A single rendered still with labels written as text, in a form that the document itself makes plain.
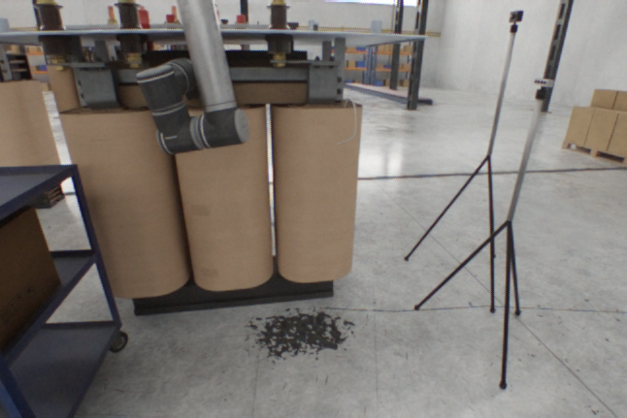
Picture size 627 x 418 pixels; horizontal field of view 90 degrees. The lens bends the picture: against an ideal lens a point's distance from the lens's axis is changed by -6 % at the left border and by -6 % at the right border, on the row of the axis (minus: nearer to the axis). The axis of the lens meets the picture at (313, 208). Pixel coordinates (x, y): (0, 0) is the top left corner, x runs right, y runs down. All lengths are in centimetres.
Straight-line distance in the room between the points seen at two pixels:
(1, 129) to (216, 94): 284
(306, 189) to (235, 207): 33
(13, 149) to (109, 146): 223
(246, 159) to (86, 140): 63
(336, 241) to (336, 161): 41
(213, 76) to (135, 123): 55
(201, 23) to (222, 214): 81
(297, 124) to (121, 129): 70
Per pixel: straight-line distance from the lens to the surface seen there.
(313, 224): 160
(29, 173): 161
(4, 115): 368
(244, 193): 151
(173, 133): 111
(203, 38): 106
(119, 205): 162
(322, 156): 149
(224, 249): 163
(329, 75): 148
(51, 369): 178
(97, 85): 156
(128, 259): 173
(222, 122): 105
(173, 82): 110
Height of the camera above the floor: 125
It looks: 24 degrees down
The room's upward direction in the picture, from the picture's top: 1 degrees clockwise
